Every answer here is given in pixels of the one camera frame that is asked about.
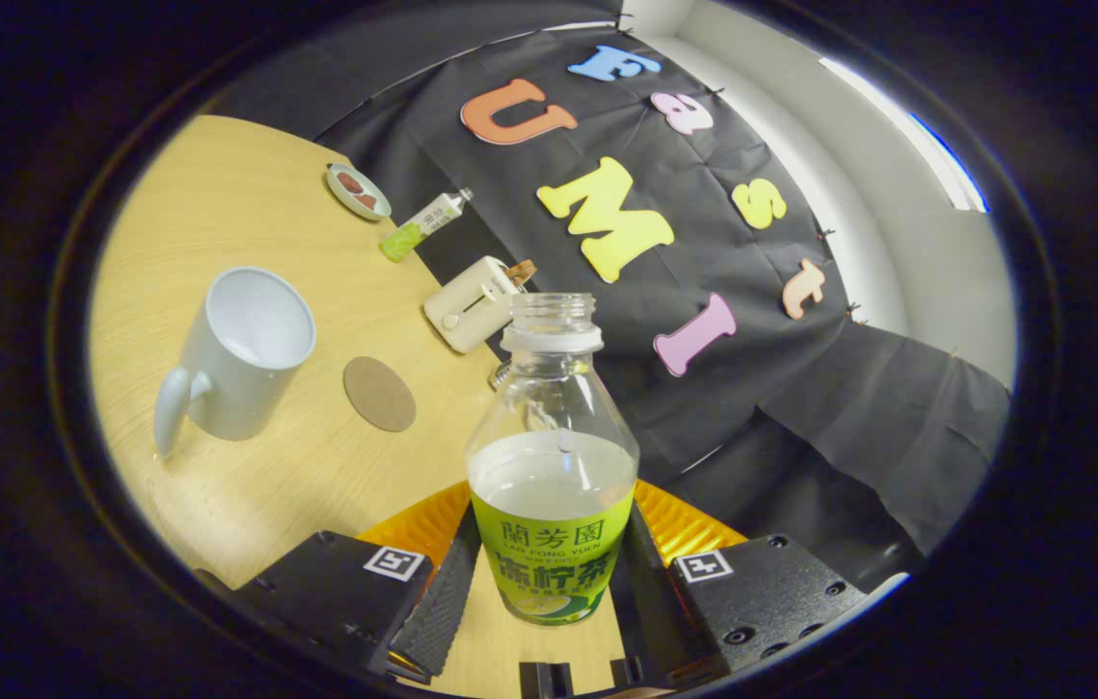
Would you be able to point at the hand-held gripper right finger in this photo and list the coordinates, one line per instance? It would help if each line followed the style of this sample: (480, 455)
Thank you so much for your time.
(650, 612)

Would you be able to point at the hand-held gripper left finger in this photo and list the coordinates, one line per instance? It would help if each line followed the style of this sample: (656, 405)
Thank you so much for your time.
(432, 612)

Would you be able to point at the green label juice bottle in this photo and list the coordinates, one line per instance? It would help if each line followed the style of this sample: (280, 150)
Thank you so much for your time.
(553, 485)

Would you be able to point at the round brown coaster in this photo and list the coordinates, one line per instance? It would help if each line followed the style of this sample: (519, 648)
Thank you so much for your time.
(380, 393)

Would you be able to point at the pale grey cup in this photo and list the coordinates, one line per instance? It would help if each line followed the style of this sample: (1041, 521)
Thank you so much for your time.
(248, 388)

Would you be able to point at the slim white-capped drink bottle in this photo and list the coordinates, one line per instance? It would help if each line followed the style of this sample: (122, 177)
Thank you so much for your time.
(422, 227)

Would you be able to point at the cream toaster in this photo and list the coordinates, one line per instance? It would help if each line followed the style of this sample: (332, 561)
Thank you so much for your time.
(466, 306)

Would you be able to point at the brown bread slice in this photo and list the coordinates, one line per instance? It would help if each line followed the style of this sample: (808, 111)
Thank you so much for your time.
(521, 271)

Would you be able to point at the brown meat piece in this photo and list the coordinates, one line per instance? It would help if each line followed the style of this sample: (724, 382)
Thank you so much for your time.
(348, 182)
(368, 201)

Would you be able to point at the pale green plate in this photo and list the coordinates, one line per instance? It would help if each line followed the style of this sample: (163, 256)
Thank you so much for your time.
(347, 199)

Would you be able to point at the wooden table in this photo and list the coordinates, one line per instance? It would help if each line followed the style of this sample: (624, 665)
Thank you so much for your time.
(218, 214)

